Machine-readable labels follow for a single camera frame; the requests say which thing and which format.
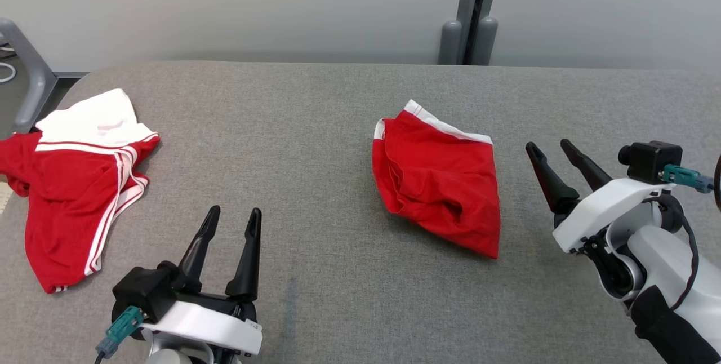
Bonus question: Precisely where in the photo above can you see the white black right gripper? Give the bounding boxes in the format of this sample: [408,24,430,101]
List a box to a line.
[526,139,677,255]

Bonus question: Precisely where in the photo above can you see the teal-plug black right arm cable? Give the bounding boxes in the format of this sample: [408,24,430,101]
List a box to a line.
[642,163,717,312]

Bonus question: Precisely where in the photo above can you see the teal-plug black arm cable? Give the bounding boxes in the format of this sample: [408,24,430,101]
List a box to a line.
[94,305,146,364]
[642,163,717,312]

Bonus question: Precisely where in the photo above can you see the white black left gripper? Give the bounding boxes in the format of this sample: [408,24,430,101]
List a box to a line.
[141,205,264,356]

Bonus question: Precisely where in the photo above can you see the red shorts with white waistband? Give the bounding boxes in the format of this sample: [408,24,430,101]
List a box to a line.
[372,99,502,260]

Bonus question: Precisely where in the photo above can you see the grey cylindrical partition foot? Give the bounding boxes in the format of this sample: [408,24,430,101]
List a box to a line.
[476,16,500,66]
[439,20,464,66]

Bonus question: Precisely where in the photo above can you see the white floor cable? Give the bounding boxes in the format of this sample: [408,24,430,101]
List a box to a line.
[0,43,17,84]

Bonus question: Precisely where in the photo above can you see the red jersey with white sleeves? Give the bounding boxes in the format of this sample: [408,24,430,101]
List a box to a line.
[0,89,162,295]

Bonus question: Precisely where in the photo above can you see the teal-plug black left arm cable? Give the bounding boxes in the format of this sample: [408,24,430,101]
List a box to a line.
[94,305,146,364]

